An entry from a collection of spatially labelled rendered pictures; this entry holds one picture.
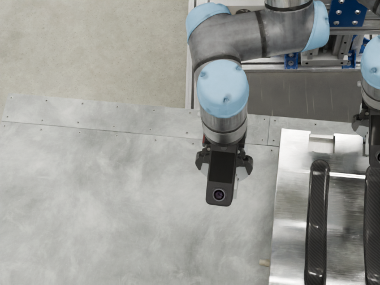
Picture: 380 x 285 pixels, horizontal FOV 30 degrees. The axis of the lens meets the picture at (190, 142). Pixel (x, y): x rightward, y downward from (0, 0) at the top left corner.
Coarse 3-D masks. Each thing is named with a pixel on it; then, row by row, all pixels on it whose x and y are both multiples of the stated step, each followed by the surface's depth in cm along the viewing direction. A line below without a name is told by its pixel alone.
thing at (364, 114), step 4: (364, 100) 120; (364, 104) 125; (364, 108) 126; (368, 108) 125; (372, 108) 119; (364, 112) 125; (368, 112) 125; (360, 116) 126; (364, 116) 125; (368, 116) 125; (364, 120) 126; (368, 120) 126; (364, 124) 128; (368, 124) 128
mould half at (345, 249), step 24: (288, 144) 144; (336, 144) 143; (360, 144) 143; (288, 168) 142; (336, 168) 141; (360, 168) 141; (288, 192) 140; (336, 192) 139; (360, 192) 139; (288, 216) 138; (336, 216) 138; (360, 216) 137; (288, 240) 135; (336, 240) 135; (360, 240) 135; (288, 264) 130; (336, 264) 131; (360, 264) 131
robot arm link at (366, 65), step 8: (376, 40) 106; (368, 48) 106; (376, 48) 105; (368, 56) 105; (376, 56) 105; (360, 64) 109; (368, 64) 105; (376, 64) 105; (368, 72) 106; (376, 72) 105; (368, 80) 108; (376, 80) 106; (368, 88) 111; (376, 88) 108; (368, 96) 115; (376, 96) 112
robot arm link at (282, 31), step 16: (272, 0) 107; (288, 0) 106; (304, 0) 107; (272, 16) 109; (288, 16) 108; (304, 16) 108; (320, 16) 109; (272, 32) 109; (288, 32) 109; (304, 32) 109; (320, 32) 110; (272, 48) 110; (288, 48) 111; (304, 48) 111
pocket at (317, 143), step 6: (312, 138) 146; (318, 138) 146; (324, 138) 145; (330, 138) 145; (312, 144) 146; (318, 144) 146; (324, 144) 146; (330, 144) 146; (312, 150) 146; (318, 150) 146; (324, 150) 145; (330, 150) 145
